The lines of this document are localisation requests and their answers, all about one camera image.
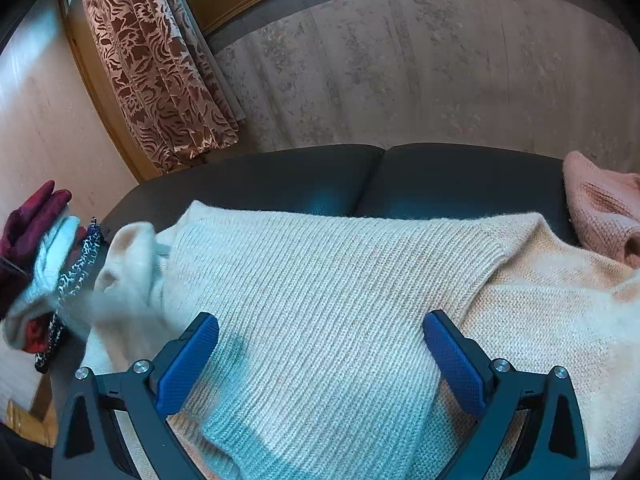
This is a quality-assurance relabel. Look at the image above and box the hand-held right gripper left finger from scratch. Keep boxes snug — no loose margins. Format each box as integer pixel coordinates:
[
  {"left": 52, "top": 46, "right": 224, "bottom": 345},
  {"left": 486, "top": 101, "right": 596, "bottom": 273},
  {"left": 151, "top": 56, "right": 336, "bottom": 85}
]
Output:
[{"left": 51, "top": 311, "right": 221, "bottom": 480}]

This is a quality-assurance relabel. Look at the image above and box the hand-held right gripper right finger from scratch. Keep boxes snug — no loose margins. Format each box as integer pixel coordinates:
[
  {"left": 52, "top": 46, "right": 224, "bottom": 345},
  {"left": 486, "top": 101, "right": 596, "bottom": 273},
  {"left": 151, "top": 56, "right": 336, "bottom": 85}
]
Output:
[{"left": 421, "top": 310, "right": 591, "bottom": 480}]

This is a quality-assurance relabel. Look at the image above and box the cream knit sweater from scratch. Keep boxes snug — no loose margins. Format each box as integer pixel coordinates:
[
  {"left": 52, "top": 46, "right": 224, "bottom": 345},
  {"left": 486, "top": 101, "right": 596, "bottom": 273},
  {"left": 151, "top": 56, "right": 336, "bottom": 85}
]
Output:
[{"left": 115, "top": 215, "right": 640, "bottom": 480}]

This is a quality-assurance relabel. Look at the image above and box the white ribbed knit sweater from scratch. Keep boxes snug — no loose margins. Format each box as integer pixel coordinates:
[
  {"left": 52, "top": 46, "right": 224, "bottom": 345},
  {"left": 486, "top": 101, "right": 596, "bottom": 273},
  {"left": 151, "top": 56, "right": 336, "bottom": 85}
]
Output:
[{"left": 80, "top": 200, "right": 546, "bottom": 480}]

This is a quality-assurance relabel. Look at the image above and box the black white patterned garment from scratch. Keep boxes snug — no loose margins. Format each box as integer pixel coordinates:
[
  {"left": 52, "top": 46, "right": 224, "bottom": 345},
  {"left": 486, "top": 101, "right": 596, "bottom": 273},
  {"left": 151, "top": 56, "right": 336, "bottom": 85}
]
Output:
[{"left": 35, "top": 217, "right": 108, "bottom": 373}]

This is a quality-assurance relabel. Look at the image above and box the red folded garment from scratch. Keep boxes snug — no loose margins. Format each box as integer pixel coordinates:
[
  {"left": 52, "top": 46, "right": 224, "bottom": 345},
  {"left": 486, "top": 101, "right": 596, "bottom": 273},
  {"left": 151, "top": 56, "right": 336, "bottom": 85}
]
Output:
[{"left": 22, "top": 317, "right": 53, "bottom": 356}]

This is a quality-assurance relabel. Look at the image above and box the light blue folded garment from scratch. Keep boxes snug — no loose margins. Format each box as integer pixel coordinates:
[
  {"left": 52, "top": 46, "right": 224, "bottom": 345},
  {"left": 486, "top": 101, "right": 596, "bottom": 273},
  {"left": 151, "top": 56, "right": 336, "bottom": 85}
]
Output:
[{"left": 2, "top": 215, "right": 83, "bottom": 351}]

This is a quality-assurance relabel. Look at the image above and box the pink knit sweater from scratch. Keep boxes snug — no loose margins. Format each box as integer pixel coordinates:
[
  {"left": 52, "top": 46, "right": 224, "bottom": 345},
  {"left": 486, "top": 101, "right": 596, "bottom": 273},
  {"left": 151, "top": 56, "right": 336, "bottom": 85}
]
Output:
[{"left": 562, "top": 150, "right": 640, "bottom": 266}]

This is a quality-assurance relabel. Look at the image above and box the black leather bench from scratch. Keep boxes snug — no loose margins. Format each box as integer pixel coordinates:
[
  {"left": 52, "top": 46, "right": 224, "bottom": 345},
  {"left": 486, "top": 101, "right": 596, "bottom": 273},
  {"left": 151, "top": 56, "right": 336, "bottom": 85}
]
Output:
[{"left": 47, "top": 142, "right": 583, "bottom": 401}]

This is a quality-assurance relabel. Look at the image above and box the brown floral curtain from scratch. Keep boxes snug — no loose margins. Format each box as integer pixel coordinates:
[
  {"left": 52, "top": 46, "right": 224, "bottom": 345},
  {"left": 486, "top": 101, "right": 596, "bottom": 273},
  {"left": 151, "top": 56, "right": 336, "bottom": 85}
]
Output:
[{"left": 77, "top": 0, "right": 248, "bottom": 173}]

